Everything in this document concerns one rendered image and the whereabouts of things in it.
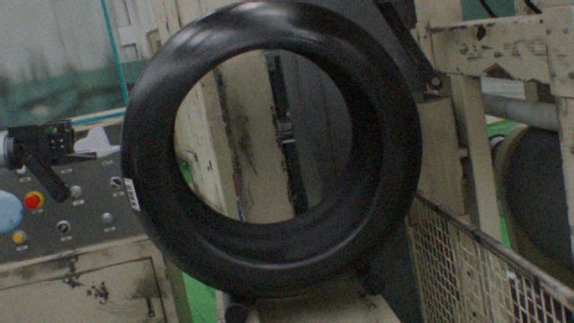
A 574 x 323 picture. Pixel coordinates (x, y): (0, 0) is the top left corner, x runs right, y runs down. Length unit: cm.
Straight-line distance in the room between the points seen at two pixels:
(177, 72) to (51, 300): 109
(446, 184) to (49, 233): 117
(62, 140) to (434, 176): 86
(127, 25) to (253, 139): 888
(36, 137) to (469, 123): 98
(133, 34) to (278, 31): 918
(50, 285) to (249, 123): 84
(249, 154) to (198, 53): 46
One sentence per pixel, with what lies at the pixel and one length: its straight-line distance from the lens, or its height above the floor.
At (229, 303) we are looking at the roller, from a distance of 137.
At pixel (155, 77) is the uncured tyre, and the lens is 127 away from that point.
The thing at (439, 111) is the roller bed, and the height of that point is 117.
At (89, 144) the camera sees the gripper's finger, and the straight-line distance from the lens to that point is 138.
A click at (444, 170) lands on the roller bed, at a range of 168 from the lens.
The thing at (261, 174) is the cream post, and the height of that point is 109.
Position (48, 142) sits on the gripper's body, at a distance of 138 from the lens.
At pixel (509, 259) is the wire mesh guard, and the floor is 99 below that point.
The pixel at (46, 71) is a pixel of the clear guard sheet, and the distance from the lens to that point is 206.
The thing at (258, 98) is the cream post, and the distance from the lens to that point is 163.
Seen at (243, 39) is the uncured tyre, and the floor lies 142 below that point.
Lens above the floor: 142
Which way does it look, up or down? 11 degrees down
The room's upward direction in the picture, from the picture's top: 11 degrees counter-clockwise
